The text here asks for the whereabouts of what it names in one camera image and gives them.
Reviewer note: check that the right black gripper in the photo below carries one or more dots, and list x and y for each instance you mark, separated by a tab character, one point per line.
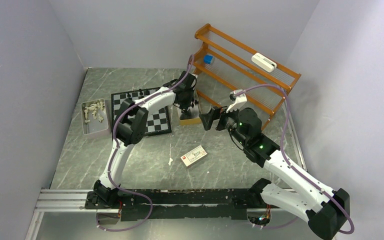
207	118

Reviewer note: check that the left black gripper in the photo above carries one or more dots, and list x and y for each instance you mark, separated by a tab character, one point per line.
188	103

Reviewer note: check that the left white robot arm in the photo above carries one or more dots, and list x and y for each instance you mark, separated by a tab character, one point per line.
130	127

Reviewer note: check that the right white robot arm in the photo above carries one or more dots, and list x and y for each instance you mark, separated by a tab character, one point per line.
324	209

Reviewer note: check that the tin box black pieces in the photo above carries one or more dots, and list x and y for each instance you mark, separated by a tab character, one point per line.
190	115

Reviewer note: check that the tin box white pieces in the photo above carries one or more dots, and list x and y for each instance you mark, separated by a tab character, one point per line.
95	118

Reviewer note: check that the white red card box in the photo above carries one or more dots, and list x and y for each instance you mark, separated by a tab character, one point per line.
193	156

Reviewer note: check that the blue block on rack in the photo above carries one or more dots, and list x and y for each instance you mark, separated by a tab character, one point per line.
208	59

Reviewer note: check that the orange wooden rack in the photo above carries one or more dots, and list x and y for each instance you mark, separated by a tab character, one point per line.
233	69

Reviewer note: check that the white device on rack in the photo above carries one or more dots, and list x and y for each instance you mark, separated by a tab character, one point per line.
264	62

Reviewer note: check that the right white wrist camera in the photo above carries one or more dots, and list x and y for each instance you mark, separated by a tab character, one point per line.
238	98

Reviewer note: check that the black mounting base plate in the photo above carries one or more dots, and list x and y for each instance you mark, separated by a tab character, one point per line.
178	212

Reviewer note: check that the aluminium rail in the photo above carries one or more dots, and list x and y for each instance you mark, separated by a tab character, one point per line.
76	200

